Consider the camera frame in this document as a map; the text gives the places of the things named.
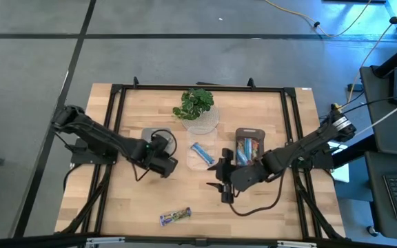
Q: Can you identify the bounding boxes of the pale yellow hanging cable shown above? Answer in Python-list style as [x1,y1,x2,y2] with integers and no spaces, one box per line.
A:
[347,0,397,104]

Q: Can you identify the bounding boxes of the black desk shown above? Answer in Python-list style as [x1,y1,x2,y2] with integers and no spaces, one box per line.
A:
[363,150,397,242]

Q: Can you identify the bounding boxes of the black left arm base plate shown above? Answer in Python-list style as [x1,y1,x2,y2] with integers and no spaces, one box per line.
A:
[70,137,119,165]

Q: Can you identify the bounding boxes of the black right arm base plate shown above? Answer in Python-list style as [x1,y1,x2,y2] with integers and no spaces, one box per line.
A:
[296,144,336,170]

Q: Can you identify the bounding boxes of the yellow floor cable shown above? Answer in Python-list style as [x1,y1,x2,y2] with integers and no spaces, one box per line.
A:
[263,0,374,38]

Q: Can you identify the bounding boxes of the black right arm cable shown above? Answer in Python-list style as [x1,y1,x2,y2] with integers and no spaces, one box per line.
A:
[228,168,286,217]

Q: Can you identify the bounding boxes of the dark smoky plastic bin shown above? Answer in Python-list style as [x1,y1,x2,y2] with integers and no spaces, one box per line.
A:
[234,127,266,168]

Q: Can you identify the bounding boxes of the round woven mat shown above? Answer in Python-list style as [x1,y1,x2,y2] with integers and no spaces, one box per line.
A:
[181,105,220,131]

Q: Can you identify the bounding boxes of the white cable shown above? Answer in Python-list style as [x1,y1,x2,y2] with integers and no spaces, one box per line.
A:
[355,102,397,137]

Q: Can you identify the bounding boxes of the white plastic bin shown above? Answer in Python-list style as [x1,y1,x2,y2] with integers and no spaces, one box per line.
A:
[141,126,174,154]

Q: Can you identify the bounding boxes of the green plant in white pot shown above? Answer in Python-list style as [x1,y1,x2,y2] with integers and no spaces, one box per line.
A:
[172,87,215,121]

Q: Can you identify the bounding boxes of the black aluminium table frame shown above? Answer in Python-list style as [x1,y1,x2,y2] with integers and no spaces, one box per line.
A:
[55,76,346,248]

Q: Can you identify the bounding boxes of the black stand pole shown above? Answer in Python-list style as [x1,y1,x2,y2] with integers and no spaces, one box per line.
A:
[372,34,397,79]

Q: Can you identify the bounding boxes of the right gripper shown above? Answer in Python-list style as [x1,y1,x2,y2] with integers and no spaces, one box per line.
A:
[206,147,271,204]

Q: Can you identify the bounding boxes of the black side table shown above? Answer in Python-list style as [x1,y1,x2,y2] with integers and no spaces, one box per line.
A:
[359,65,397,158]

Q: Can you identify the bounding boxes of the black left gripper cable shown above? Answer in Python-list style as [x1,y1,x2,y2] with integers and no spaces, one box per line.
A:
[150,129,179,159]

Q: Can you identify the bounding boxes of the clear plastic bin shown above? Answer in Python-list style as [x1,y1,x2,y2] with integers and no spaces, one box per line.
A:
[185,125,218,172]

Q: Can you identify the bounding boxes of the blue wrapper granola bar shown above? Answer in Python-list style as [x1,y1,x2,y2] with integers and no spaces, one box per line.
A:
[236,139,248,167]
[244,137,253,163]

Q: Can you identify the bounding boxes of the purple green granola bar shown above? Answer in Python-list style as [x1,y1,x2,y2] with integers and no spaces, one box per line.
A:
[159,207,192,227]

